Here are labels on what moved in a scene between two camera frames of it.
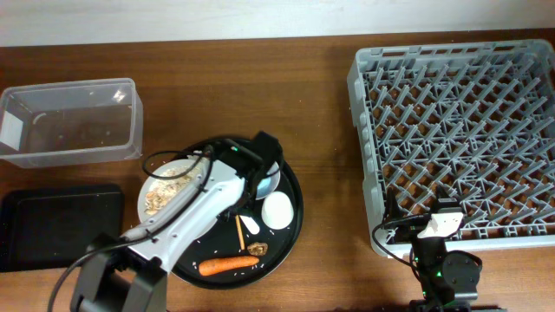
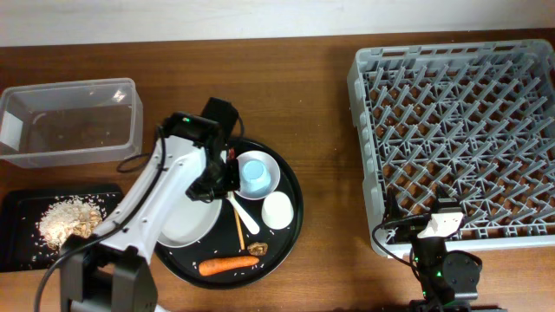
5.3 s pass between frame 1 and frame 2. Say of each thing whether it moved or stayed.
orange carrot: stayed
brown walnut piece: stayed
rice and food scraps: moved
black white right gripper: stayed
